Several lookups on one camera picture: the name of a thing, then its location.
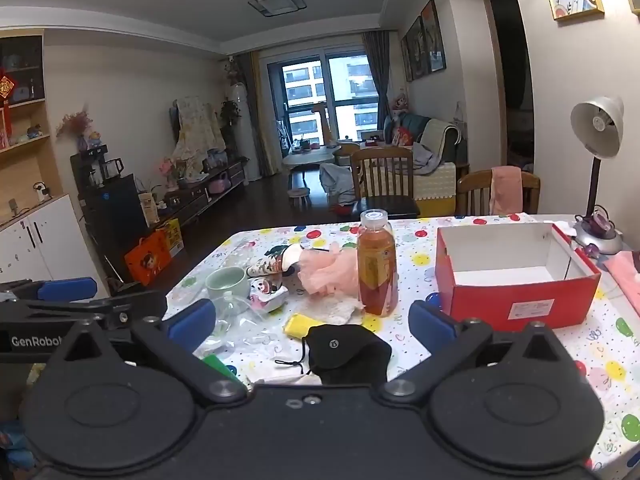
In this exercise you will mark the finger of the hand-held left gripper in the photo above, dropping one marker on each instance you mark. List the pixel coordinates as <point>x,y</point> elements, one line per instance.
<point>140,305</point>
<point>67,289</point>

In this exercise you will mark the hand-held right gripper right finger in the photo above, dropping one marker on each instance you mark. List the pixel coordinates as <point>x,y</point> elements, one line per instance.
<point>430,324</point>

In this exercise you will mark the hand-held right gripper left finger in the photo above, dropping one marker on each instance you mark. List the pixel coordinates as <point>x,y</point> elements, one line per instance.
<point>192,325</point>

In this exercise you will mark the red cardboard box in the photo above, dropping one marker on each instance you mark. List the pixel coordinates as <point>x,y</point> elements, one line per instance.
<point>505,305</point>

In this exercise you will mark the black face mask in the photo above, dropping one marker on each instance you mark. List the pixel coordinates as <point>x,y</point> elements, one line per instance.
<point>345,352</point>

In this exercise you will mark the white lace cloth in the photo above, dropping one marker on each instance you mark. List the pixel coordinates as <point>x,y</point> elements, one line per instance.
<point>340,310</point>

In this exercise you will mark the printed canvas tote bag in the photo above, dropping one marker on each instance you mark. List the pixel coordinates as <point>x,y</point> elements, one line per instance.
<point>272,262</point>

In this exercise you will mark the yellow block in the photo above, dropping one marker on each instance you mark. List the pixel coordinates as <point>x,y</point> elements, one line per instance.
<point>300,325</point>

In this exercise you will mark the orange gift bag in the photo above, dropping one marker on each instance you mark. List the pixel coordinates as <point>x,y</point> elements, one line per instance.
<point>147,257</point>

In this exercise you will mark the white base cabinet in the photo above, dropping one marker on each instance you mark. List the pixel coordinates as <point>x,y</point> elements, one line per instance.
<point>45,245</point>

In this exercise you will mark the pale green cup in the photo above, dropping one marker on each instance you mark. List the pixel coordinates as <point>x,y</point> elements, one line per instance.
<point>227,282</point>

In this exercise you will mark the yellow gift box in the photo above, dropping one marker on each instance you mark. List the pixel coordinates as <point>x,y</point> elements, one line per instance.
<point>172,237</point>

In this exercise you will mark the orange drink bottle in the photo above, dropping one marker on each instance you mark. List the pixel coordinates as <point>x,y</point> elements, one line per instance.
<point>377,270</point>

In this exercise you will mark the small printed carton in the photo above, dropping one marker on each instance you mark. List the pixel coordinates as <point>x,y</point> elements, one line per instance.
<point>267,295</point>

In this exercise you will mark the black cabinet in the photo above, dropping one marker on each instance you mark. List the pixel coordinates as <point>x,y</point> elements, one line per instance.
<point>115,210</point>

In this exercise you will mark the pink tulle cloth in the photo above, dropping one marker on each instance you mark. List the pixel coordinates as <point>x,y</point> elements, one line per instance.
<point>325,270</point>

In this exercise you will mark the electric kettle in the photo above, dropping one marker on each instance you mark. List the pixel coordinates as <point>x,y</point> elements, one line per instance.
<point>112,169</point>

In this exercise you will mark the dark low media cabinet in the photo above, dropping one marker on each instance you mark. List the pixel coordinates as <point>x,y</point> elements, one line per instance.
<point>210,192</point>

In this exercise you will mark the wooden shelf unit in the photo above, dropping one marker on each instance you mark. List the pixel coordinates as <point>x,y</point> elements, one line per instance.
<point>25,160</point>

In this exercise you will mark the wooden dining chair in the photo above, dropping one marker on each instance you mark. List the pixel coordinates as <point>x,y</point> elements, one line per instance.
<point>470,192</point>
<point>382,180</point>

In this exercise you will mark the cream cover yellow ottoman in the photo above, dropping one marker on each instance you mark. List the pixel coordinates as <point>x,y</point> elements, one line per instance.
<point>435,185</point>

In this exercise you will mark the dotted colourful tablecloth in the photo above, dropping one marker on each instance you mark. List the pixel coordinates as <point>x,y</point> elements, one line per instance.
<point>575,345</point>

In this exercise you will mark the pink towel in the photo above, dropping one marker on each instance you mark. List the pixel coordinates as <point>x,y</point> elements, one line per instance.
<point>506,190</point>

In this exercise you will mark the dried flowers in vase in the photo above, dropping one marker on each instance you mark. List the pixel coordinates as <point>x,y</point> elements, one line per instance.
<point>75,125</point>

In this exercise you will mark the small round stool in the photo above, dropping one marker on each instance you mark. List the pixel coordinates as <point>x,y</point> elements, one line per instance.
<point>299,194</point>

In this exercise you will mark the white cloth heap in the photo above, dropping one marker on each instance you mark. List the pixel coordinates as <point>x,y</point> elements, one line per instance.
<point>337,182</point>

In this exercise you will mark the floral hanging cloth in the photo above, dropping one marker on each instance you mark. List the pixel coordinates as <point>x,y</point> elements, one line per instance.
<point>197,130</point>

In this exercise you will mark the green sofa with blankets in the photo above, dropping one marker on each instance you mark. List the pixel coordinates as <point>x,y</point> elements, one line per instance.
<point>435,135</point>

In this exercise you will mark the red cushion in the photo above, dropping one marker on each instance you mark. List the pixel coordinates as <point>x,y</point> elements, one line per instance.
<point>403,136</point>

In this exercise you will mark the purple hair accessory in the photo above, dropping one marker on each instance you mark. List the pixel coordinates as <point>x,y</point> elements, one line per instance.
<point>600,222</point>

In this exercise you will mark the pink packet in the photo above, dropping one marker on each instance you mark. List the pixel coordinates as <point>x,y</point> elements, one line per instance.
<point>622,270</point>

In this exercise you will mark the white standing air conditioner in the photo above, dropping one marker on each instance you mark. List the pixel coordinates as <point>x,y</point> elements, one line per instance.
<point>245,130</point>

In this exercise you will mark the oval coffee table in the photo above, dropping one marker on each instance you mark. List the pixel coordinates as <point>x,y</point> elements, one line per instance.
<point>310,160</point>

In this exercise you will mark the red hanging ornament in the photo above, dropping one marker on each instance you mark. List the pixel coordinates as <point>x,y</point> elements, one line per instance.
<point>6,90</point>

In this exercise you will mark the pink plush doll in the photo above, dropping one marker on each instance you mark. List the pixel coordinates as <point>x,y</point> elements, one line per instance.
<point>400,102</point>

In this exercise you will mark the grey and yellow curtain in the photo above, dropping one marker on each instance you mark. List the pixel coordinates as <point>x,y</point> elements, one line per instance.
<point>257,110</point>

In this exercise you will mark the wooden cat tree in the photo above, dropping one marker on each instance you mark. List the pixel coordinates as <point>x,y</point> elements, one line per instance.
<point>324,122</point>

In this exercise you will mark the balcony glass door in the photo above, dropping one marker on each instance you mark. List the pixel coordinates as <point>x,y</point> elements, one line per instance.
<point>325,95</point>

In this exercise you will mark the silver desk lamp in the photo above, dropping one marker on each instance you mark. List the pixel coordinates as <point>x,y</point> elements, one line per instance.
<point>597,122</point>

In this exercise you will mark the ceiling light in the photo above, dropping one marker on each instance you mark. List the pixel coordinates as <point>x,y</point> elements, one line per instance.
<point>277,2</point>

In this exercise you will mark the dark framed wall picture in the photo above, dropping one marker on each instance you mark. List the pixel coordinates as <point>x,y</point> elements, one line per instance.
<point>434,37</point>
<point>406,60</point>
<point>417,50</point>

